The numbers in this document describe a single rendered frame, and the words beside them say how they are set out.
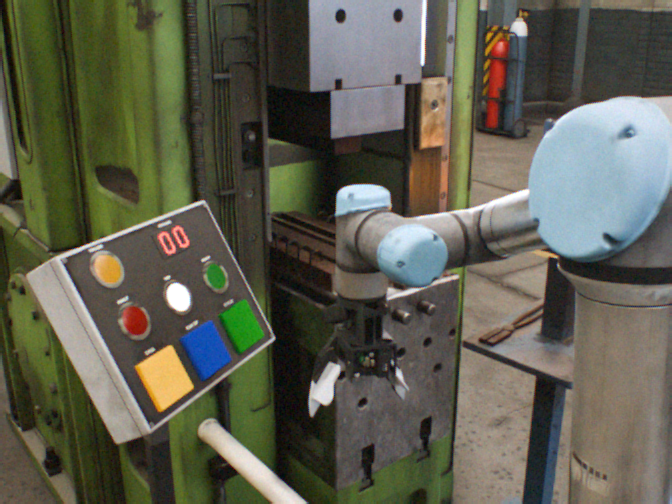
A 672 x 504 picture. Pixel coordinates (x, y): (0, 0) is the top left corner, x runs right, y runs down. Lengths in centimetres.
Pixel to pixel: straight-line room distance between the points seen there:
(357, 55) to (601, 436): 102
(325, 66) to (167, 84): 30
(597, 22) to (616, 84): 89
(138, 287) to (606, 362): 73
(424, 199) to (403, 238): 101
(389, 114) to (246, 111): 30
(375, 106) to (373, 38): 14
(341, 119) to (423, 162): 43
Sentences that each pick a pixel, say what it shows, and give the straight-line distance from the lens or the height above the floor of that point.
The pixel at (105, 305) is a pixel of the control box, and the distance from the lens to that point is 107.
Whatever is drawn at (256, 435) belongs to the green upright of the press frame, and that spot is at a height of 55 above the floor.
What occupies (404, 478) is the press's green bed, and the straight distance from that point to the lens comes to 188.
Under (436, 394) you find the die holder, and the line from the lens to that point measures 182.
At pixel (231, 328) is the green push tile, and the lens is 121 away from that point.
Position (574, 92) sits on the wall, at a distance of 1081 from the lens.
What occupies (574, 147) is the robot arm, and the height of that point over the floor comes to 143.
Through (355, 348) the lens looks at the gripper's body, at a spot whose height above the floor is 107.
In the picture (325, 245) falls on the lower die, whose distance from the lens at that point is 168.
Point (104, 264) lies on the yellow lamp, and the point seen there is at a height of 117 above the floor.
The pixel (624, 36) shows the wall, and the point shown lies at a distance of 1034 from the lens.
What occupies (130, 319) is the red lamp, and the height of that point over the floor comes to 110.
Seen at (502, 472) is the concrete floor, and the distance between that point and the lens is 263.
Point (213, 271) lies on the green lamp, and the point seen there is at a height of 110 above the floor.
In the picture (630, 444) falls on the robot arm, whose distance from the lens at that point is 63.
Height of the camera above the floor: 153
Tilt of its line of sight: 20 degrees down
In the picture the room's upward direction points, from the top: straight up
